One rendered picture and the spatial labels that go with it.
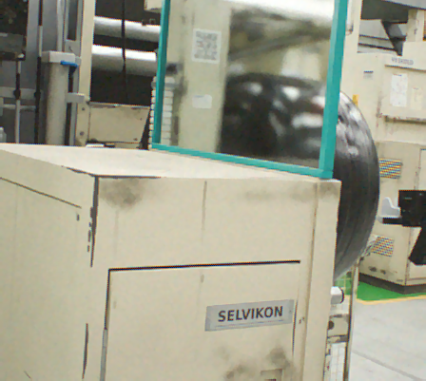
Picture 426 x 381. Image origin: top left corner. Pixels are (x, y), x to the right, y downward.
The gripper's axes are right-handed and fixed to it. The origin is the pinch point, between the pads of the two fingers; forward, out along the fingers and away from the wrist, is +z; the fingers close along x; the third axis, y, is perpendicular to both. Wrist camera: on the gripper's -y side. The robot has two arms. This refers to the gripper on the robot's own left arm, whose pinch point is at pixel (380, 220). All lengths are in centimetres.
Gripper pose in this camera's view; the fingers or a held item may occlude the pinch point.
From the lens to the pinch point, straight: 182.1
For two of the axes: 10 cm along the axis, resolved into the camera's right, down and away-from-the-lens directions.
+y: 0.2, -10.0, 0.3
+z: -5.4, 0.2, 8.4
